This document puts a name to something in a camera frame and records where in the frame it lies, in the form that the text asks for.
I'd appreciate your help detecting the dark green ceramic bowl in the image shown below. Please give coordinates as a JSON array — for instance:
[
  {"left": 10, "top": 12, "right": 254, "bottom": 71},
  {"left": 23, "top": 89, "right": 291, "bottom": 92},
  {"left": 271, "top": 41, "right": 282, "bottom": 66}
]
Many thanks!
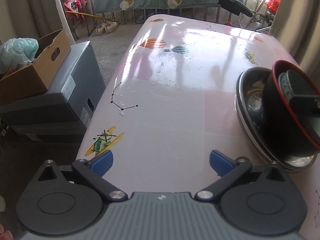
[{"left": 286, "top": 70, "right": 316, "bottom": 95}]

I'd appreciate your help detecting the grey green ceramic bowl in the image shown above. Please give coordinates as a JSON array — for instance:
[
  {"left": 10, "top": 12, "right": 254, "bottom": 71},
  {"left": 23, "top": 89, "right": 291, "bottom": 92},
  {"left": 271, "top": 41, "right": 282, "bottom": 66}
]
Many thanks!
[{"left": 278, "top": 73, "right": 294, "bottom": 103}]

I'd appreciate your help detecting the red and black bowl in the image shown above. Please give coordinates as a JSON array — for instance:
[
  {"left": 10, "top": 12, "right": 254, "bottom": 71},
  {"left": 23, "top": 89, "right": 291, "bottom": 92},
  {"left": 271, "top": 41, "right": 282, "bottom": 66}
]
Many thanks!
[{"left": 260, "top": 60, "right": 319, "bottom": 157}]

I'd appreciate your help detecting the stainless steel bowl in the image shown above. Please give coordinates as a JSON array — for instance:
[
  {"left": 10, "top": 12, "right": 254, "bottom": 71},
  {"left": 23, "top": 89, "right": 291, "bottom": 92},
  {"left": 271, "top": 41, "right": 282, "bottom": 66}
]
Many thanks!
[{"left": 235, "top": 67, "right": 317, "bottom": 173}]

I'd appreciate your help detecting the grey storage box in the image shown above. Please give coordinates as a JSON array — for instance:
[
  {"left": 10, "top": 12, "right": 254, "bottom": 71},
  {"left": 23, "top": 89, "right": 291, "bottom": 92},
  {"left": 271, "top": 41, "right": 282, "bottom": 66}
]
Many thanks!
[{"left": 1, "top": 41, "right": 106, "bottom": 144}]

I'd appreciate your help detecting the beige curtain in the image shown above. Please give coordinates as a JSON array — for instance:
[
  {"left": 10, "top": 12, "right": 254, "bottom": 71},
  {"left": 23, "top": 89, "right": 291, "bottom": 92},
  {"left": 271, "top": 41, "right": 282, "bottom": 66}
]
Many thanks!
[{"left": 269, "top": 0, "right": 319, "bottom": 85}]

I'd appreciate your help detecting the red plastic bag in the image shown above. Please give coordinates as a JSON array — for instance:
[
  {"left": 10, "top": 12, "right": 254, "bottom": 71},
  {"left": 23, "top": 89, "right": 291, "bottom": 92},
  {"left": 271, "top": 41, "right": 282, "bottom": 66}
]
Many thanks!
[{"left": 266, "top": 0, "right": 281, "bottom": 15}]

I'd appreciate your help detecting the brown cardboard box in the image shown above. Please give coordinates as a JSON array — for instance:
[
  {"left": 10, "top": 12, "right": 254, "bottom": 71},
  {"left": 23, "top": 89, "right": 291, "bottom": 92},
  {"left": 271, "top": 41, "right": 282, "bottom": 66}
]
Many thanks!
[{"left": 1, "top": 29, "right": 71, "bottom": 105}]

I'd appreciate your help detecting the black bicycle seat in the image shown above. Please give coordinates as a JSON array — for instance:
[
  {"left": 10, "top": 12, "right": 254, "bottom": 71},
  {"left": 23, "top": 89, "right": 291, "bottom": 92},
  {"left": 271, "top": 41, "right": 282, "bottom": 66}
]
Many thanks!
[{"left": 218, "top": 0, "right": 253, "bottom": 17}]

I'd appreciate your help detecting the white sneaker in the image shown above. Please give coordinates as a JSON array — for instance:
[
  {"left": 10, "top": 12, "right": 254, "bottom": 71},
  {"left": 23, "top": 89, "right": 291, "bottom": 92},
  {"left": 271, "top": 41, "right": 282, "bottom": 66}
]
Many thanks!
[
  {"left": 95, "top": 23, "right": 106, "bottom": 35},
  {"left": 105, "top": 21, "right": 118, "bottom": 34}
]

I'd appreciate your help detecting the teal plastic bag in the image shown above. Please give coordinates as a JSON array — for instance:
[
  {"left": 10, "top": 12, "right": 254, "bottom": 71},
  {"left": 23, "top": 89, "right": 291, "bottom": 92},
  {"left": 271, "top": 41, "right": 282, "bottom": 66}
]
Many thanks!
[{"left": 1, "top": 38, "right": 39, "bottom": 74}]

